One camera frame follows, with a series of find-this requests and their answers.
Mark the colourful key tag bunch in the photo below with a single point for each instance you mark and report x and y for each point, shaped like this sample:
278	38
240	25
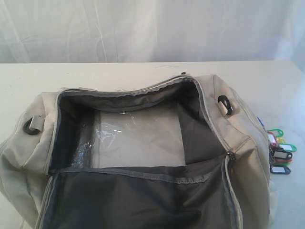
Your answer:
280	152

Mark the beige duffel bag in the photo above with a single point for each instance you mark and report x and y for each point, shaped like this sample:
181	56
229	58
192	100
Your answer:
224	183

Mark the white backdrop curtain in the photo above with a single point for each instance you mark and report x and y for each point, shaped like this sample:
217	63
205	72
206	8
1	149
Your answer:
151	30

